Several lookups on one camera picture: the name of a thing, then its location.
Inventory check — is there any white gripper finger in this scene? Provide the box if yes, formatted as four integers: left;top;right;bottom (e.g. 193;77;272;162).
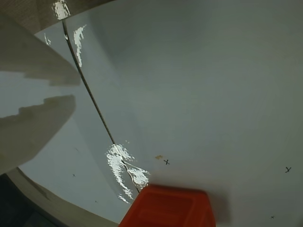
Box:
0;14;81;87
0;94;77;175

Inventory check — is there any orange cube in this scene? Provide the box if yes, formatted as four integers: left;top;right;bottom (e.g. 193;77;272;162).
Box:
117;183;216;227

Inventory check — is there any white paper sheet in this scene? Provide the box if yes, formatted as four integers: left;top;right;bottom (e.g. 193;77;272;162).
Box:
62;0;303;227
0;20;141;224

